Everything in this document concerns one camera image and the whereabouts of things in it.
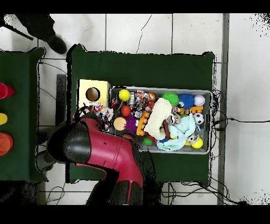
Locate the colourful patterned paper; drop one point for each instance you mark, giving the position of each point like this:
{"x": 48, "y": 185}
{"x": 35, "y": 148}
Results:
{"x": 103, "y": 111}
{"x": 142, "y": 95}

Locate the purple spiky ball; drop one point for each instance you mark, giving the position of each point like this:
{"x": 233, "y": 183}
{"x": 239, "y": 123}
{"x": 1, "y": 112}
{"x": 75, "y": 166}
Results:
{"x": 130, "y": 124}

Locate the mint green cloth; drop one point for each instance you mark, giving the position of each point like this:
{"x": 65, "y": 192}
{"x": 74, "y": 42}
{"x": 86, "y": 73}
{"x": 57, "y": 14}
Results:
{"x": 181, "y": 131}

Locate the pink round object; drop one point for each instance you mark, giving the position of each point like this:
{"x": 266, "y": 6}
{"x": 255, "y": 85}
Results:
{"x": 5, "y": 90}

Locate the cream knitted cloth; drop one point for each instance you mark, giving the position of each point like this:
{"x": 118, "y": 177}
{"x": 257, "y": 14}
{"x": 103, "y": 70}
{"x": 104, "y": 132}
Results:
{"x": 158, "y": 118}

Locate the wooden box with three holes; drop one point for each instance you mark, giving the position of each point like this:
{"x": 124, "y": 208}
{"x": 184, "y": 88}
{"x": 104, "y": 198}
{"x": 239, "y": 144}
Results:
{"x": 101, "y": 86}

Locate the green spiky ball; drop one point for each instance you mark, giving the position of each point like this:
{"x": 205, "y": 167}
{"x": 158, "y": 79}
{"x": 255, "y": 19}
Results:
{"x": 171, "y": 98}

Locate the black and white soccer ball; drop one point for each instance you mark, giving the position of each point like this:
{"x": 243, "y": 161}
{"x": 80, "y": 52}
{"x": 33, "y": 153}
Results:
{"x": 198, "y": 118}

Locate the yellow round object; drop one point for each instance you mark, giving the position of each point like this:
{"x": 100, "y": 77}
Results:
{"x": 2, "y": 118}

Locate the black slanted rod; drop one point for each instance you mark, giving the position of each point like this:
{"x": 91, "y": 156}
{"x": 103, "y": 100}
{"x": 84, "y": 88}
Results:
{"x": 21, "y": 33}

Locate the orange red round object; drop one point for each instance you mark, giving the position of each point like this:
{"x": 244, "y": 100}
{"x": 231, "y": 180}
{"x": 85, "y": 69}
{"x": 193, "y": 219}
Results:
{"x": 5, "y": 143}

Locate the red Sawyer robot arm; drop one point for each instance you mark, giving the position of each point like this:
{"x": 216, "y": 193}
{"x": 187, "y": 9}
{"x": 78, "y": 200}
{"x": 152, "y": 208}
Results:
{"x": 109, "y": 152}

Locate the black upright panel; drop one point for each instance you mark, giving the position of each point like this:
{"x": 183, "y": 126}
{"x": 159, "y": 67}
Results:
{"x": 61, "y": 95}

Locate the shallow clear mesh bin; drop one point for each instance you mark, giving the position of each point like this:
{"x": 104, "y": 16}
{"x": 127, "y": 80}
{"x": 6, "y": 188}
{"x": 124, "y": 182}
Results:
{"x": 189, "y": 150}

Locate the white baseball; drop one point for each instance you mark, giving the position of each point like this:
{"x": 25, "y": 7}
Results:
{"x": 199, "y": 100}

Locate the red orange ball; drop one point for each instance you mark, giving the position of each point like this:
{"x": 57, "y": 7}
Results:
{"x": 126, "y": 110}

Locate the large yellow ball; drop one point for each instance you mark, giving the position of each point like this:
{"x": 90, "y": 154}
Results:
{"x": 124, "y": 95}

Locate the dark green side table cloth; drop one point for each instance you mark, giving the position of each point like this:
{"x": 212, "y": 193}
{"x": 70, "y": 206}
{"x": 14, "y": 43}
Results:
{"x": 19, "y": 63}

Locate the blue spiky ball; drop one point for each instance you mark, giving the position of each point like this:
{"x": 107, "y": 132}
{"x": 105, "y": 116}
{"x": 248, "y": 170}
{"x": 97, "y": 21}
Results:
{"x": 186, "y": 100}

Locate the person's foot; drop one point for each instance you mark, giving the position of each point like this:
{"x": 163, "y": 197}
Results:
{"x": 54, "y": 43}

